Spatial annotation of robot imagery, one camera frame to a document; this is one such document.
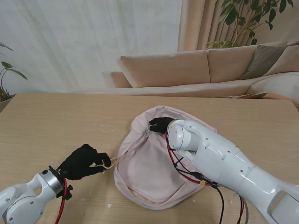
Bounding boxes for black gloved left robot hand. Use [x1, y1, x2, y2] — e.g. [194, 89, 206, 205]
[57, 144, 112, 181]

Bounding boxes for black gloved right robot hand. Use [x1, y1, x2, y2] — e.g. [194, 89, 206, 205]
[149, 117, 175, 135]

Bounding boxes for yellow zipper pull cord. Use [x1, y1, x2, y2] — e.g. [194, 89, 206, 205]
[93, 156, 122, 170]

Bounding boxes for pale pink backpack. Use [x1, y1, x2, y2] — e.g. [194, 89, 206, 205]
[114, 105, 220, 210]

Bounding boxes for beige sofa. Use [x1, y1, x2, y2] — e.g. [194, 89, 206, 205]
[109, 41, 299, 103]

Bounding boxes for brown cardboard piece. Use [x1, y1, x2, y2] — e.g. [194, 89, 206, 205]
[225, 92, 268, 100]

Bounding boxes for beige pleated curtain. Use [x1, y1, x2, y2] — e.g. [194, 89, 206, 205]
[177, 0, 299, 53]

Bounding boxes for white sheer curtain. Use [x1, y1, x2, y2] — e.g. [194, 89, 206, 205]
[0, 0, 183, 93]

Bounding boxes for grey sofa cushion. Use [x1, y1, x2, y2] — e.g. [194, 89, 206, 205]
[242, 44, 289, 80]

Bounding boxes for small green houseplant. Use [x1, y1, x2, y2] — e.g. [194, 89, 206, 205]
[0, 42, 28, 102]

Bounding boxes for white sofa cushion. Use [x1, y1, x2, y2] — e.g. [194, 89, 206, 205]
[249, 72, 299, 103]

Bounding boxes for tall green leafy plant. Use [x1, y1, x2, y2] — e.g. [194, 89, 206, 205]
[205, 0, 295, 49]

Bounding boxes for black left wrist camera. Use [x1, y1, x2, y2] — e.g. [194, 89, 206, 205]
[62, 184, 74, 201]

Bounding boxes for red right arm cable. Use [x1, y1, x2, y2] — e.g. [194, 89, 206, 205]
[164, 132, 245, 224]

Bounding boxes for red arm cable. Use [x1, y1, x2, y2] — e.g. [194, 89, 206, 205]
[55, 177, 69, 224]
[164, 132, 245, 224]

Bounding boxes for red left arm cable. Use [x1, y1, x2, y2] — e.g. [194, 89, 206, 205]
[55, 177, 69, 224]

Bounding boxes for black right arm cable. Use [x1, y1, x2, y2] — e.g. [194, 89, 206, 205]
[168, 140, 225, 224]

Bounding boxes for grey right arm cable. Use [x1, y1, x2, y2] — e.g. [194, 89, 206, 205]
[242, 197, 250, 224]

